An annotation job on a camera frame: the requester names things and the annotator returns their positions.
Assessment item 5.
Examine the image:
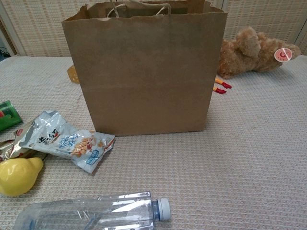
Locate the silver snack packet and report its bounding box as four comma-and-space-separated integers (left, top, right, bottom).
18, 110, 116, 175

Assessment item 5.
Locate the brown teddy bear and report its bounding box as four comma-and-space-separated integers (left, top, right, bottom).
217, 25, 302, 80

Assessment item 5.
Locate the yellow pear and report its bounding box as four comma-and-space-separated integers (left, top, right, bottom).
0, 157, 44, 197

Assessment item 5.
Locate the transparent plastic water bottle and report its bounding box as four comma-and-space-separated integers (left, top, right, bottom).
13, 191, 171, 230

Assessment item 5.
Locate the beige woven tablecloth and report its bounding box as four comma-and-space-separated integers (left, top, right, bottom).
0, 56, 307, 230

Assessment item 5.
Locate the green box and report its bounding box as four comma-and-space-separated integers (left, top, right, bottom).
0, 100, 24, 132

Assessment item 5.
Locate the brown paper shopping bag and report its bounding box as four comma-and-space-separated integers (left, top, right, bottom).
61, 0, 228, 137

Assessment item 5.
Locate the brown snack packet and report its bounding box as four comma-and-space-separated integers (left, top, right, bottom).
0, 119, 48, 163

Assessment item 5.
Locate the woven folding screen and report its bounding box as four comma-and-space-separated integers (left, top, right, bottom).
0, 0, 307, 58

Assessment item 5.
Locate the yellow rubber chicken toy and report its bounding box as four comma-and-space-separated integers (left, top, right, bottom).
212, 76, 233, 95

